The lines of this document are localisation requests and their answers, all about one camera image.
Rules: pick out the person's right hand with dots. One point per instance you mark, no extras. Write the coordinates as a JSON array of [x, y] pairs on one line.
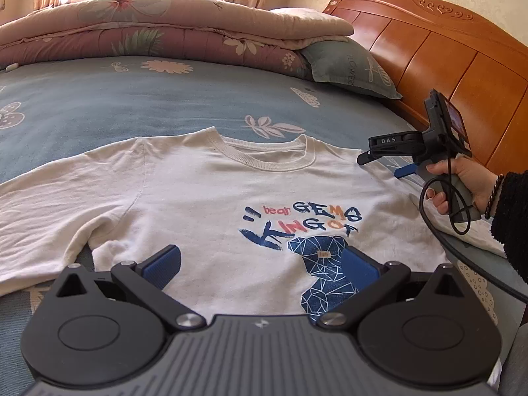
[[474, 185]]

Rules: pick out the white printed sweatshirt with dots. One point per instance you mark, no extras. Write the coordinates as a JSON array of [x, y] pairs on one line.
[[185, 198]]

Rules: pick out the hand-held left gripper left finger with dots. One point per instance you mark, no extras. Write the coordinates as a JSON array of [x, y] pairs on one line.
[[163, 264]]

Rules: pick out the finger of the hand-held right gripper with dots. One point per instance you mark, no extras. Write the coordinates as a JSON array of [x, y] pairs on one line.
[[367, 157], [406, 171]]

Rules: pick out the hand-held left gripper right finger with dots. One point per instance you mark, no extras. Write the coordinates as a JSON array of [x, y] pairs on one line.
[[359, 266]]

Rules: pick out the wooden headboard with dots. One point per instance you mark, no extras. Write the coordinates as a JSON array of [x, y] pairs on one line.
[[453, 62]]

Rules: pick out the folded pink floral quilt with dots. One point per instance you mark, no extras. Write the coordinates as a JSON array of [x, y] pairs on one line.
[[165, 24]]

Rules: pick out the small white object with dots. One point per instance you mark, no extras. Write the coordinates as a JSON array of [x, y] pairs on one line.
[[11, 66]]

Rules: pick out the grey-green flower pillow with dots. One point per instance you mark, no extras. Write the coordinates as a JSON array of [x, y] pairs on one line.
[[346, 62]]

